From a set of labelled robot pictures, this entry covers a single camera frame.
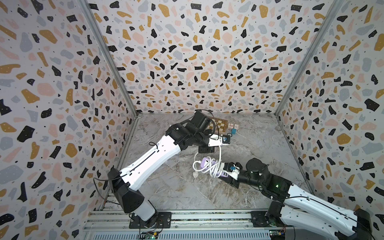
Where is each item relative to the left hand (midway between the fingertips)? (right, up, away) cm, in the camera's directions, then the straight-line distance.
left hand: (217, 140), depth 70 cm
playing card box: (+17, +7, +43) cm, 46 cm away
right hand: (+1, -14, 0) cm, 15 cm away
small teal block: (+16, +3, +40) cm, 43 cm away
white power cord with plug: (-10, -11, -3) cm, 15 cm away
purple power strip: (-5, -10, -5) cm, 12 cm away
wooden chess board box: (+5, +8, +42) cm, 43 cm away
